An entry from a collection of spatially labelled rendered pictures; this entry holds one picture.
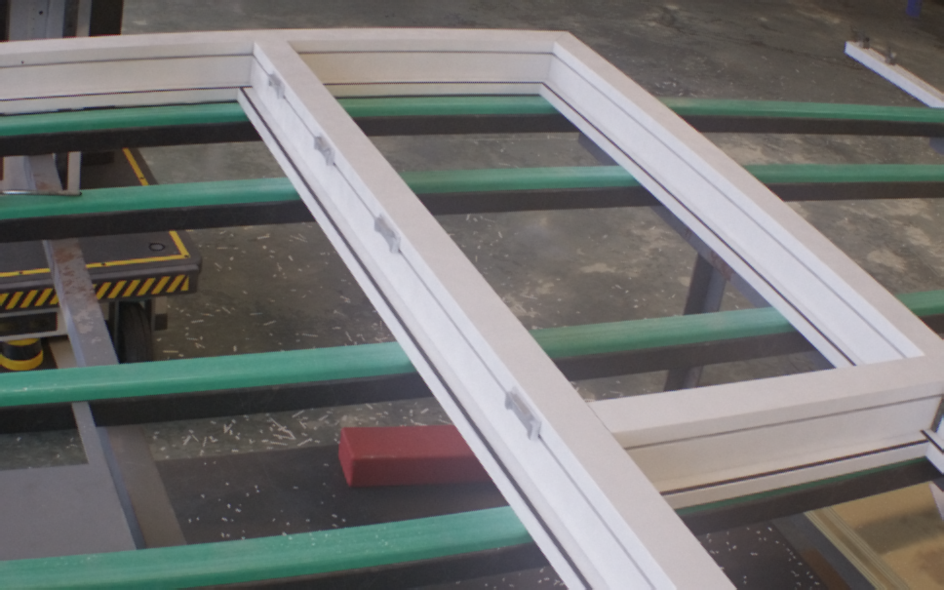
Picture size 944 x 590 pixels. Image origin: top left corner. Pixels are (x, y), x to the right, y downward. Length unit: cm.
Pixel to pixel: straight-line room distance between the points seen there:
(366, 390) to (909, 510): 70
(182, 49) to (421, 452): 57
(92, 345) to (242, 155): 248
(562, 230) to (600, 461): 256
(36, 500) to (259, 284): 210
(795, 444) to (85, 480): 58
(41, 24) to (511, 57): 105
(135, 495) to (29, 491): 10
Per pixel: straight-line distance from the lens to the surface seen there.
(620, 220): 366
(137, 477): 110
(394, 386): 121
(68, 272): 138
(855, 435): 121
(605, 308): 321
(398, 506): 149
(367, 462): 149
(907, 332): 132
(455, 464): 152
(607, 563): 97
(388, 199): 132
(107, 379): 114
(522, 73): 187
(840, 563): 156
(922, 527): 159
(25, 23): 257
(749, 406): 111
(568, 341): 128
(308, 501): 148
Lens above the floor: 149
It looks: 28 degrees down
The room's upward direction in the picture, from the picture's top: 9 degrees clockwise
